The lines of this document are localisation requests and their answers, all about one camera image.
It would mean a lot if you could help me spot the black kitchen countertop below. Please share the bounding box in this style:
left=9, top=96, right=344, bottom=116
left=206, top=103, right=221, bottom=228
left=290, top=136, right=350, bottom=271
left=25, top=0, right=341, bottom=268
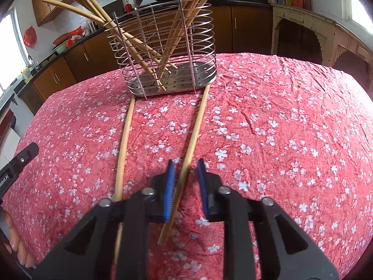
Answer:
left=16, top=0, right=273, bottom=94

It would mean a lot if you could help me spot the red bag on dishes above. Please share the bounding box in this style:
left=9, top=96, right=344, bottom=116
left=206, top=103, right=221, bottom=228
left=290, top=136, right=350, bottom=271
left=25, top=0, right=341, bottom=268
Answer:
left=53, top=26, right=84, bottom=47

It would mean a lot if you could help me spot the yellow green object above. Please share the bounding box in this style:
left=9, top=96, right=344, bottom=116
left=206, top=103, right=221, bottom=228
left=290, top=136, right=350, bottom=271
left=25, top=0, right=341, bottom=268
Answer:
left=20, top=66, right=33, bottom=83

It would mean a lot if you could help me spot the red floral tablecloth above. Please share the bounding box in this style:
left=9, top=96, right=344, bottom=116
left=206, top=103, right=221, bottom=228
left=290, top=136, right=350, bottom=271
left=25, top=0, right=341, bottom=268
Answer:
left=0, top=52, right=373, bottom=280

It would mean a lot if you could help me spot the steel wire chopstick holder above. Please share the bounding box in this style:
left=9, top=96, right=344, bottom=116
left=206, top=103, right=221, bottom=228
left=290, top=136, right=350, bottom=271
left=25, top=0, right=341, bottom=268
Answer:
left=106, top=0, right=218, bottom=100

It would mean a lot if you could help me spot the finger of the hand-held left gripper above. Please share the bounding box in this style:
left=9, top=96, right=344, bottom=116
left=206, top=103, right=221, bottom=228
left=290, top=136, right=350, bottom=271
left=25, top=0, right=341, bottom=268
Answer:
left=7, top=143, right=40, bottom=170

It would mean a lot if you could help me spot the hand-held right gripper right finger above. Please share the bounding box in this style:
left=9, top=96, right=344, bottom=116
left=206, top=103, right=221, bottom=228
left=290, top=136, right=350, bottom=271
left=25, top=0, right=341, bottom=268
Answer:
left=197, top=159, right=340, bottom=280

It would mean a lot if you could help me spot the white carved wooden sideboard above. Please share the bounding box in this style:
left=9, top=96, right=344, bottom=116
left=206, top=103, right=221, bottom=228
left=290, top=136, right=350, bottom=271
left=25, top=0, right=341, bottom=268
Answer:
left=271, top=3, right=373, bottom=79

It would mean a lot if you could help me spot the person's left hand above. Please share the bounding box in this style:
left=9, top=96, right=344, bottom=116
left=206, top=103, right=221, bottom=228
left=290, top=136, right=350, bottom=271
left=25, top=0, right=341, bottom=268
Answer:
left=3, top=208, right=36, bottom=269

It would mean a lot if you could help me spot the bright window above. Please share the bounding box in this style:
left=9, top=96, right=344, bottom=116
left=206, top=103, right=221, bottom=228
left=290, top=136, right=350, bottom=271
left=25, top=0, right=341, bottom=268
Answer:
left=347, top=0, right=373, bottom=35
left=0, top=11, right=30, bottom=91

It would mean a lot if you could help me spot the red hanging plastic bag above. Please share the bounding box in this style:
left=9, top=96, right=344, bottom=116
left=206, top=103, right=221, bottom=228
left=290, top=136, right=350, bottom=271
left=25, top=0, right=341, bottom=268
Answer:
left=23, top=26, right=37, bottom=47

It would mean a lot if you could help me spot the green enamel basin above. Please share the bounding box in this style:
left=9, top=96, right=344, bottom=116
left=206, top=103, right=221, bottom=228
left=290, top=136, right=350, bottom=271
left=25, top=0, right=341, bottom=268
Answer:
left=53, top=42, right=74, bottom=55

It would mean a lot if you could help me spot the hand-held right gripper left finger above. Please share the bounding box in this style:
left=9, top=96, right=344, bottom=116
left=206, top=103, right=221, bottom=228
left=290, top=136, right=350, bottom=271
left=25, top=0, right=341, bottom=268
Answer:
left=31, top=160, right=176, bottom=280

